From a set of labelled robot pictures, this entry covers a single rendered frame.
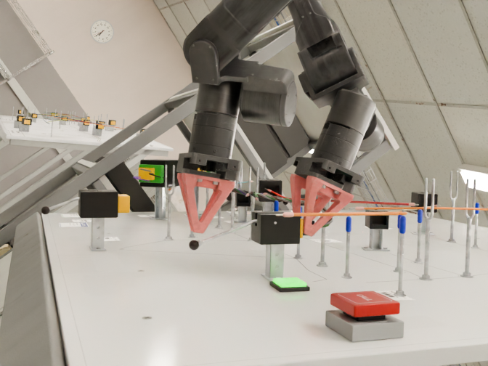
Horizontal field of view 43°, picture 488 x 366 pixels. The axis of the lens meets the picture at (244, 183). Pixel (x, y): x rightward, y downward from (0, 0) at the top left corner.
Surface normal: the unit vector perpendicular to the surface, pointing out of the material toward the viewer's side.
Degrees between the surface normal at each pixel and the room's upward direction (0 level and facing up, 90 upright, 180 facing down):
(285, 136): 90
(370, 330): 90
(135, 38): 90
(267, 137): 90
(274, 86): 140
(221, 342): 54
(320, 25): 111
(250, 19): 126
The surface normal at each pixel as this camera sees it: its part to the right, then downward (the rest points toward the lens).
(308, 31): -0.42, -0.29
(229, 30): -0.30, 0.58
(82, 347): 0.03, -1.00
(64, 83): 0.40, 0.16
